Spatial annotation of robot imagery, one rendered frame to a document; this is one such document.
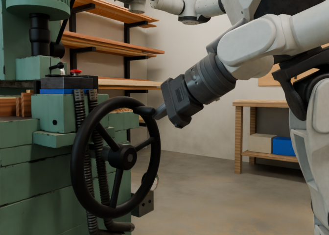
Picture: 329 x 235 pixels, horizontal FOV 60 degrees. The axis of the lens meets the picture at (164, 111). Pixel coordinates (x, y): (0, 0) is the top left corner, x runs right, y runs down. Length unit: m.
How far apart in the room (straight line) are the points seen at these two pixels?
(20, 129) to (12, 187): 0.13
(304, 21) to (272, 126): 3.49
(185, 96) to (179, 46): 3.99
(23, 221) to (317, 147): 0.76
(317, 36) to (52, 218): 0.72
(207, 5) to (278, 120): 2.90
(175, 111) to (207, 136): 3.73
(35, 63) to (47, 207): 0.40
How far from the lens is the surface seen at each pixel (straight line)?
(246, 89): 4.06
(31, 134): 0.75
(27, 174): 0.77
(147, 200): 1.04
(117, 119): 0.92
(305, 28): 0.52
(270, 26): 0.52
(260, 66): 0.58
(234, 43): 0.54
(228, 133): 4.19
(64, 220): 0.86
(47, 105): 0.73
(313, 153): 0.85
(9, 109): 0.87
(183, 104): 0.60
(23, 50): 1.03
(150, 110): 0.66
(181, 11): 1.30
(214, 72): 0.56
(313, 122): 0.83
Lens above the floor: 0.96
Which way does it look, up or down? 4 degrees down
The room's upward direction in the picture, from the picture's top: straight up
